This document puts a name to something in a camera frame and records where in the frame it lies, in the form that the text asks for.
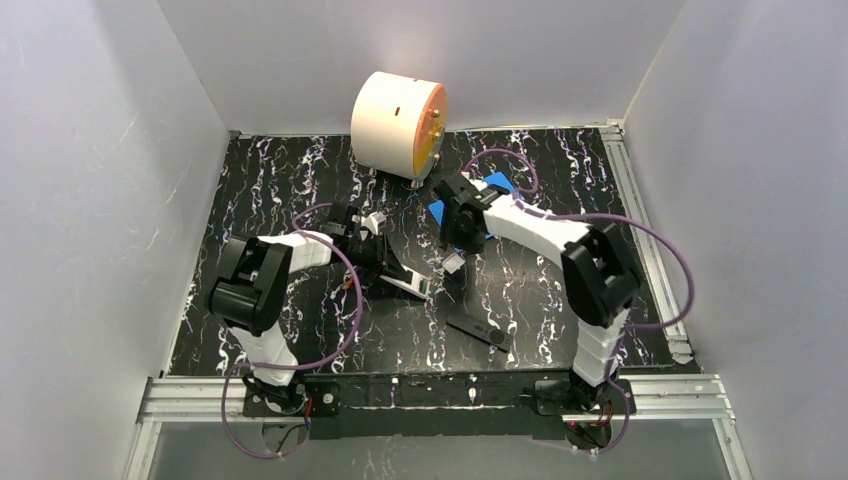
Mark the white cylinder orange face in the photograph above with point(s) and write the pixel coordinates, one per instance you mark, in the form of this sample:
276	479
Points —
398	125

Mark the blue foam pad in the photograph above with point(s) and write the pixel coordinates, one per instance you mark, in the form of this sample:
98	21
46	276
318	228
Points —
457	194

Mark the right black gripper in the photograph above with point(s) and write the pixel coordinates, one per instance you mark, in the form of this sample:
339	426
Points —
465	245

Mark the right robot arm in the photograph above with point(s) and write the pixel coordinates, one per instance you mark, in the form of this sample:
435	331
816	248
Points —
601	275

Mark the white battery cover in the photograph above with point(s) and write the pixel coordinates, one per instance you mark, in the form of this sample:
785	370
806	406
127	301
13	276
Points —
453	262

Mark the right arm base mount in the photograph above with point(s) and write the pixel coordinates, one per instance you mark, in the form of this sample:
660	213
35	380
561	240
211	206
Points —
574	397

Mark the white remote control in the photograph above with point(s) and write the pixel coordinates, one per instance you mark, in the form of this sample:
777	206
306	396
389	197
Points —
408	284

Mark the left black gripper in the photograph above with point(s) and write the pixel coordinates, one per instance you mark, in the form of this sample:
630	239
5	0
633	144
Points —
382	266

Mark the black remote control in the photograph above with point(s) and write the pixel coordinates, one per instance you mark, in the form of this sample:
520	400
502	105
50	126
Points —
481	330

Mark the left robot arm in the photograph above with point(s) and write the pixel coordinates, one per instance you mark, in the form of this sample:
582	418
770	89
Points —
253	276

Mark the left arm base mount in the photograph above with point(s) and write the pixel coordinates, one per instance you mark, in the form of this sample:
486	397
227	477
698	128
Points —
303	397

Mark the aluminium frame rail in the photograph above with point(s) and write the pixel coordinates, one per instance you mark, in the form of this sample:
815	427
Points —
670	394

